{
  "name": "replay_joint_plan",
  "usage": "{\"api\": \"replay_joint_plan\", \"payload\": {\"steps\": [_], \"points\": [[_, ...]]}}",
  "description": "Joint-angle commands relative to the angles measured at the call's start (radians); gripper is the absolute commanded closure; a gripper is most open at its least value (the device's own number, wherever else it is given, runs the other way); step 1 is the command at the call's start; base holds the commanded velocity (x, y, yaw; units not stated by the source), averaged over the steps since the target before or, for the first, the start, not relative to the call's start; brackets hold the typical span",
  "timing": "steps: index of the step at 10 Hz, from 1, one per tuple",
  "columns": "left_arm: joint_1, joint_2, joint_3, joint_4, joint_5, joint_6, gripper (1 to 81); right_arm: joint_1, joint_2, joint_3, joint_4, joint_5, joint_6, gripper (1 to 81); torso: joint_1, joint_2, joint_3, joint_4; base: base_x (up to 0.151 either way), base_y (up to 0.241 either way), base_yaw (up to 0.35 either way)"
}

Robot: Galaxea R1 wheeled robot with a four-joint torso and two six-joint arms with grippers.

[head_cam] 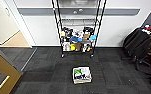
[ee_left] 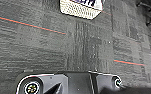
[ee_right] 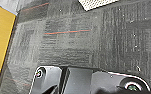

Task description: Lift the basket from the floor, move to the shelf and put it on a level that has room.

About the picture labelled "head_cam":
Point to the pale basket with dark spots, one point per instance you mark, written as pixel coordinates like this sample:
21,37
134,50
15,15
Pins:
81,82

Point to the yellow bottle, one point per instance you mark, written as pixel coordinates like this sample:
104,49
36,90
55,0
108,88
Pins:
73,47

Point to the blue cloth cap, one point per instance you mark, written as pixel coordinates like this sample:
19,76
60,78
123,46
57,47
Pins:
75,39

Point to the white pink toy box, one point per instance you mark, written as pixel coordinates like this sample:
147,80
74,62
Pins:
66,47

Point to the white picture box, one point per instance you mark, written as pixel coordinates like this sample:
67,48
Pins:
78,33

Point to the small brown box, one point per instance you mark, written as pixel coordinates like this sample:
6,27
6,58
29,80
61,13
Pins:
86,36

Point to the black toy bundle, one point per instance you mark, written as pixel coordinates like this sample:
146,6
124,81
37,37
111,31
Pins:
68,32

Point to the small yellow packet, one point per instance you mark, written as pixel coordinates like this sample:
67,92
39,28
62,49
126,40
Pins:
62,33

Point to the light blue soft item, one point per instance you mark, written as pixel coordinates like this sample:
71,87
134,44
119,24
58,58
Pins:
93,37

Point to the black pouch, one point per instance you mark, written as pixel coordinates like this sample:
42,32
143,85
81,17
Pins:
88,30

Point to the green round roll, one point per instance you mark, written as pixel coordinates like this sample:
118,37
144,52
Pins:
76,72

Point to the dark printed packet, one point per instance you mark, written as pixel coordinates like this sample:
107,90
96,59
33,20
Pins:
79,78

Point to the white door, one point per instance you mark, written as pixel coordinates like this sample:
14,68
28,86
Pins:
1,20

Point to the small grey wall socket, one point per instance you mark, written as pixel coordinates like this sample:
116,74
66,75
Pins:
80,10
75,12

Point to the long grey wall band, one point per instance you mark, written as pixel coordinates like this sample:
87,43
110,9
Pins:
37,11

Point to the yellow wooden frame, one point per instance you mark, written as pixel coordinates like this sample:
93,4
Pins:
4,68

